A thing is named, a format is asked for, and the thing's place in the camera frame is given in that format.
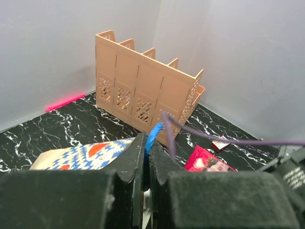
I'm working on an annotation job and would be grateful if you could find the pink REAL chips bag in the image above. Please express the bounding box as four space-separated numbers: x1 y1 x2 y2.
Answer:
184 146 236 172

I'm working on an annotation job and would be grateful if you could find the orange plastic file organizer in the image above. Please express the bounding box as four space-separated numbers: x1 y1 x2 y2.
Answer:
95 30 204 133

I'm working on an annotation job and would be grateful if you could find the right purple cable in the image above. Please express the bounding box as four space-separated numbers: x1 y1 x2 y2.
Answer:
162 111 305 158

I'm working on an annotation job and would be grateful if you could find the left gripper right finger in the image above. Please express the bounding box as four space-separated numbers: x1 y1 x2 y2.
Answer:
149 143 300 229

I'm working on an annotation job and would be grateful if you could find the blue checkered paper bag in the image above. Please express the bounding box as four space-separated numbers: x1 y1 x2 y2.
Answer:
30 137 135 170

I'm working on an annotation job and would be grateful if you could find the pink tape strip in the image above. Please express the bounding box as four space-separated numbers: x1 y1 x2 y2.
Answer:
45 94 86 112

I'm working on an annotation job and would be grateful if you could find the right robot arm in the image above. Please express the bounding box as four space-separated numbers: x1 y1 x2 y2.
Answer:
258 146 305 229

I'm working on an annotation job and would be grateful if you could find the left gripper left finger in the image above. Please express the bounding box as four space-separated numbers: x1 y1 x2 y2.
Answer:
0 133 146 229

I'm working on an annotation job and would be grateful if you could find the small red white box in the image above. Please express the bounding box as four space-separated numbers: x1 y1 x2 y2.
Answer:
211 136 230 151

